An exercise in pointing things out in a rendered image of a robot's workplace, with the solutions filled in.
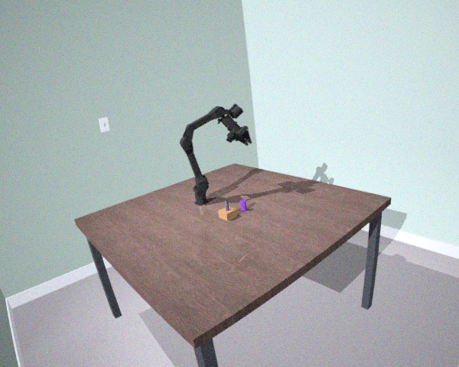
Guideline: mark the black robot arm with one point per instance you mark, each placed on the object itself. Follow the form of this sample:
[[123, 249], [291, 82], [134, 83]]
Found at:
[[201, 186]]

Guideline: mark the tan wooden block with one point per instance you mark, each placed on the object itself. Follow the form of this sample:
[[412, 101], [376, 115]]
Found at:
[[227, 215]]

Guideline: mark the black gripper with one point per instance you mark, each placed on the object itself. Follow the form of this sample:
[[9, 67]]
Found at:
[[242, 133]]

